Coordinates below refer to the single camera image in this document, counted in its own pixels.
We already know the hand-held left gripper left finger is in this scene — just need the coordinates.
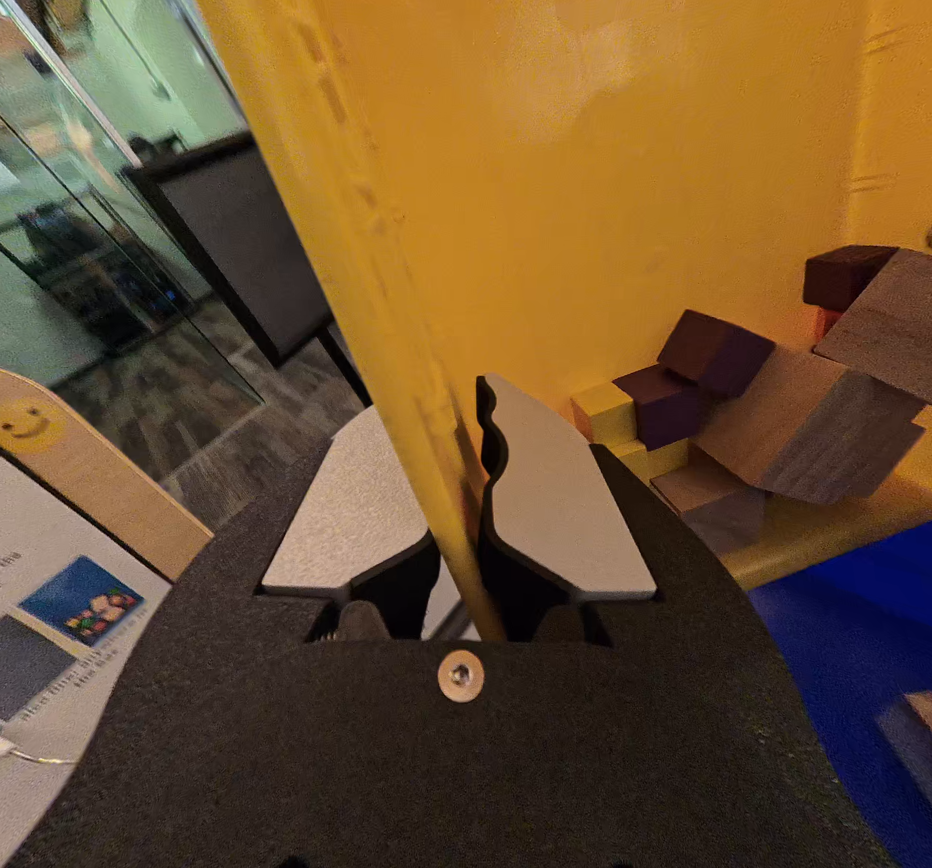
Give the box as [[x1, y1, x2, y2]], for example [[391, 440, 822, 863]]
[[261, 404, 442, 642]]

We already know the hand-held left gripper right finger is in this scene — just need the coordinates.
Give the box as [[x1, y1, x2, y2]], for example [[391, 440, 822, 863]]
[[475, 372, 658, 643]]

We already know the pile of wooden cubes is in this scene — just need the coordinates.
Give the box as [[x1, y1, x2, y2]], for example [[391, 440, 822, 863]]
[[570, 244, 932, 803]]

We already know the blue plastic box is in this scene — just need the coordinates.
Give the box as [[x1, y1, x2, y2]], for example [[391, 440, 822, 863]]
[[749, 524, 932, 868]]

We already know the yellow plastic box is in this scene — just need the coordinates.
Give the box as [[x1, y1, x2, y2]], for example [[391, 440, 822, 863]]
[[166, 0, 932, 642]]

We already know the wooden instruction board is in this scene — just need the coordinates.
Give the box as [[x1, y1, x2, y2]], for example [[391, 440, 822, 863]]
[[0, 369, 214, 847]]

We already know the black framed sign stand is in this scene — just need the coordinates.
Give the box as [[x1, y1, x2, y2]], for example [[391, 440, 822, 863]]
[[122, 131, 374, 409]]

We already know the white cable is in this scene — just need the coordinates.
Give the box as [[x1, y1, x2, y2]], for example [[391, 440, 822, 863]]
[[0, 736, 80, 767]]

